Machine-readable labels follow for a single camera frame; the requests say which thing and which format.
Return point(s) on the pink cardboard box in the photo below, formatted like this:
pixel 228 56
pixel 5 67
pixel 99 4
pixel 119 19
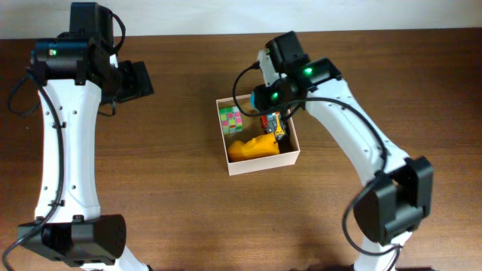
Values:
pixel 289 150

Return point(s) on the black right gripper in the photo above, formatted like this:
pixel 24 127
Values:
pixel 263 102

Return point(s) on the blue toy ball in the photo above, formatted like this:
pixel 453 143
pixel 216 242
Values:
pixel 252 101

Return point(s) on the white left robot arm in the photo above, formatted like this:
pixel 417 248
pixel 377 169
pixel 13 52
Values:
pixel 75 73

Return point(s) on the red grey toy truck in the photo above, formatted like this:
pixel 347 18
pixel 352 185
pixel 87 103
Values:
pixel 273 124

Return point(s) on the multicoloured puzzle cube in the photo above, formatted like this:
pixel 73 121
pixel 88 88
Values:
pixel 230 120

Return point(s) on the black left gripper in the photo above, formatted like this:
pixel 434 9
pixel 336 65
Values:
pixel 137 80

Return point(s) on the orange toy animal figure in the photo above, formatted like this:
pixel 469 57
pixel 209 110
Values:
pixel 261 146

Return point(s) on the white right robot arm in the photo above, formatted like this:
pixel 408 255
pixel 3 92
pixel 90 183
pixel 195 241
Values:
pixel 397 189

